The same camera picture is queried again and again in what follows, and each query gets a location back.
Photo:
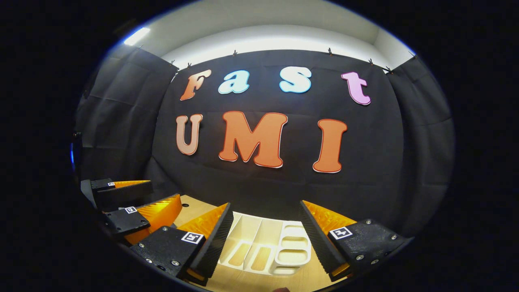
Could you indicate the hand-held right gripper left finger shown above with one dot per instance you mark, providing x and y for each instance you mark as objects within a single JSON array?
[{"x": 211, "y": 247}]

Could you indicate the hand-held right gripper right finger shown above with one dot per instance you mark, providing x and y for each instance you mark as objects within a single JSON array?
[{"x": 320, "y": 243}]

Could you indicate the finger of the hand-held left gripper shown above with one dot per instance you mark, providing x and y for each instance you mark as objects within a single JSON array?
[
  {"x": 121, "y": 194},
  {"x": 125, "y": 221}
]

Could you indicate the white plastic bookshelf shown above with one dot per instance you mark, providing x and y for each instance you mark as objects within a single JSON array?
[{"x": 259, "y": 231}]

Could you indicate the ceiling light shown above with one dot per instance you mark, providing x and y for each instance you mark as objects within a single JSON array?
[{"x": 136, "y": 36}]

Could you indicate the row of small cloth clips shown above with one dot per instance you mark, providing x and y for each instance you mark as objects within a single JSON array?
[{"x": 234, "y": 53}]

